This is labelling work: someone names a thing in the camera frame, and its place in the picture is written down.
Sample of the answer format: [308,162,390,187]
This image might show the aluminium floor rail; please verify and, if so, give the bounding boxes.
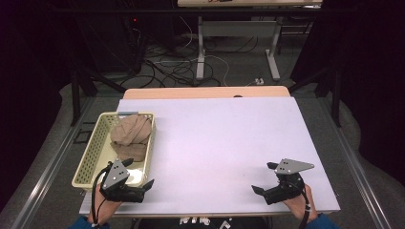
[9,95,97,229]
[317,94,385,229]

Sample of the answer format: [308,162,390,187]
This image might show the person's right hand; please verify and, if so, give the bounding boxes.
[283,183,318,222]

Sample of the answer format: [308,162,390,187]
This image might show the white table mat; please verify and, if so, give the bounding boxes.
[78,96,341,218]

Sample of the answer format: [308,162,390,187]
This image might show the person's black printed shirt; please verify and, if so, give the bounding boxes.
[137,216,266,229]

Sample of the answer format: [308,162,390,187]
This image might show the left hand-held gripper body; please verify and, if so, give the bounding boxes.
[99,159,145,204]

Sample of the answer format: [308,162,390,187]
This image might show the black computer tower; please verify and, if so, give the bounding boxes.
[77,13,146,74]

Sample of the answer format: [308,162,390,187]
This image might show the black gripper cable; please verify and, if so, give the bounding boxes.
[91,163,113,227]
[298,184,312,229]

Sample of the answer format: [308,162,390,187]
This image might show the cream perforated plastic basket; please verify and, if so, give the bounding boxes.
[71,111,158,192]

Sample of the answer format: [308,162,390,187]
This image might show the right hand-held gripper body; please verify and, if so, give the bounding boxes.
[264,157,315,206]

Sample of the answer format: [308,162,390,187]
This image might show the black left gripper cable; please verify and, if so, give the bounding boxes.
[91,163,113,227]

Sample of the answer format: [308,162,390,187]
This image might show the dark curtain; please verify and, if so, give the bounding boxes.
[290,0,405,189]
[0,0,80,213]

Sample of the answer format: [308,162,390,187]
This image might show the person's left hand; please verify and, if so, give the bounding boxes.
[88,185,122,224]

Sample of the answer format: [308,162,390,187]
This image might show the tangle of floor cables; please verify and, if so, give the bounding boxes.
[119,15,266,89]

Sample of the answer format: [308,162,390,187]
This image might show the white-frame desk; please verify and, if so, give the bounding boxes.
[177,0,324,82]

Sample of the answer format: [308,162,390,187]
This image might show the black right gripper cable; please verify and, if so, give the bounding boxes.
[298,184,312,229]

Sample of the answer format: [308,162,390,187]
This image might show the beige elastic-waist garment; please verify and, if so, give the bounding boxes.
[109,114,154,163]

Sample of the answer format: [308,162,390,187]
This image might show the black metal stand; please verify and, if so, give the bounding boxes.
[287,61,344,129]
[69,61,129,127]

